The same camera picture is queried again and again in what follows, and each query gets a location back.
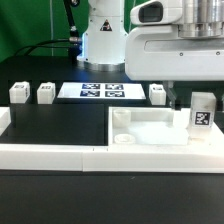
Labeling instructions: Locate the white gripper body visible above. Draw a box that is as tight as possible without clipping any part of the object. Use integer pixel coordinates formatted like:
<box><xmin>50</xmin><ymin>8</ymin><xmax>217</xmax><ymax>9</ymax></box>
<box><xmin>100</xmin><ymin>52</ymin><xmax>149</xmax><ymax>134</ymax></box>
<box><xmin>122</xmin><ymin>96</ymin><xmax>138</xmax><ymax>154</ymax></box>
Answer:
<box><xmin>125</xmin><ymin>25</ymin><xmax>224</xmax><ymax>81</ymax></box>

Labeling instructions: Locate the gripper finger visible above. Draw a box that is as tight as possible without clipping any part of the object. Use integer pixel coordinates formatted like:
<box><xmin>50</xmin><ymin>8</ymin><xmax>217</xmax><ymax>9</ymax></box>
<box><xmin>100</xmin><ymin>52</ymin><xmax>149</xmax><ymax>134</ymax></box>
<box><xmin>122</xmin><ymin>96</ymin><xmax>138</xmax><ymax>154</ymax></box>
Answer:
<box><xmin>167</xmin><ymin>81</ymin><xmax>181</xmax><ymax>110</ymax></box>

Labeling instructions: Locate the white square table top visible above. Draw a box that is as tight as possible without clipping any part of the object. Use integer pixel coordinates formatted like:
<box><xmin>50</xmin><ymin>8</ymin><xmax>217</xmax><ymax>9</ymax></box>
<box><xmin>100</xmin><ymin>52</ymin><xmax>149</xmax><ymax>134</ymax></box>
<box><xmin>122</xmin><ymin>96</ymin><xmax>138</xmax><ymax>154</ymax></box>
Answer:
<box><xmin>108</xmin><ymin>106</ymin><xmax>214</xmax><ymax>148</ymax></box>

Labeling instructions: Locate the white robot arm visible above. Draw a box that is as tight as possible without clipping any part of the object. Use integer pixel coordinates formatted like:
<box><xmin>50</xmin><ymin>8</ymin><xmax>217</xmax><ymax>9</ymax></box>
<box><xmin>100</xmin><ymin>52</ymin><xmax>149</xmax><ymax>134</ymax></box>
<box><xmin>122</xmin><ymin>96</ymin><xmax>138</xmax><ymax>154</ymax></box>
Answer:
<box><xmin>78</xmin><ymin>0</ymin><xmax>224</xmax><ymax>81</ymax></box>

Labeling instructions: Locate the white U-shaped fence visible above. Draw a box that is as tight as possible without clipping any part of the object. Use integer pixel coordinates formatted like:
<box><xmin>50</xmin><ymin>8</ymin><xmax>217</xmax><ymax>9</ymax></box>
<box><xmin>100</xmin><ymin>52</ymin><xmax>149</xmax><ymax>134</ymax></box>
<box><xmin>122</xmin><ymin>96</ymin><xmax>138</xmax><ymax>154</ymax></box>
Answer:
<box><xmin>0</xmin><ymin>106</ymin><xmax>224</xmax><ymax>174</ymax></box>

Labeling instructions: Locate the black cable bundle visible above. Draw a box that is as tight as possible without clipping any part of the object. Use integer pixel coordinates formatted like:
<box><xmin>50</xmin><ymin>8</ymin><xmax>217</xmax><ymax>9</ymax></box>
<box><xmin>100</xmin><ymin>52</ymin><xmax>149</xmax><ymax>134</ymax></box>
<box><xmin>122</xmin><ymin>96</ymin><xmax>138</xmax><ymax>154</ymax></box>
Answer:
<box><xmin>13</xmin><ymin>0</ymin><xmax>83</xmax><ymax>64</ymax></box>

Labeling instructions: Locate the white marker base plate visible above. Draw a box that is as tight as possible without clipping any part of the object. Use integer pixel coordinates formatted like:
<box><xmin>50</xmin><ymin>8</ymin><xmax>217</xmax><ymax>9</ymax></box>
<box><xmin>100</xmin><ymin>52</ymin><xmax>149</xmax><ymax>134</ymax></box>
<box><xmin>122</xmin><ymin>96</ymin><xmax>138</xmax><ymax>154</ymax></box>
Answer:
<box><xmin>58</xmin><ymin>82</ymin><xmax>145</xmax><ymax>100</ymax></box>

